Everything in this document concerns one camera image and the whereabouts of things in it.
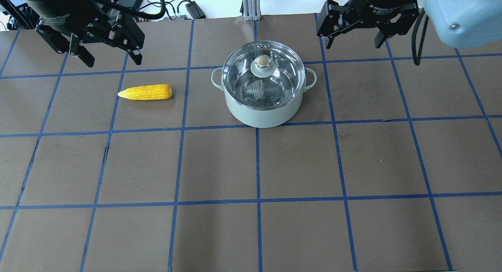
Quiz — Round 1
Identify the glass pot lid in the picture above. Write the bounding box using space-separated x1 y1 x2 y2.
221 40 309 110

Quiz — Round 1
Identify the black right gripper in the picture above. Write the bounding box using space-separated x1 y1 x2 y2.
316 0 419 49

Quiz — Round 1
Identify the aluminium frame post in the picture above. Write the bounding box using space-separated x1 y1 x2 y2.
241 0 262 21

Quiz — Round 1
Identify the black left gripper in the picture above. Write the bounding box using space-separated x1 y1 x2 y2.
24 0 145 68

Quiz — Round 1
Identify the yellow corn cob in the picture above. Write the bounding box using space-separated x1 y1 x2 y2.
118 84 173 101

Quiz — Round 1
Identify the mint green cooking pot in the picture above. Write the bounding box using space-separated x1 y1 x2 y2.
211 66 317 129

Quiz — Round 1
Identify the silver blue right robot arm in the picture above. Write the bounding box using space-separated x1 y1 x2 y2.
316 0 502 49

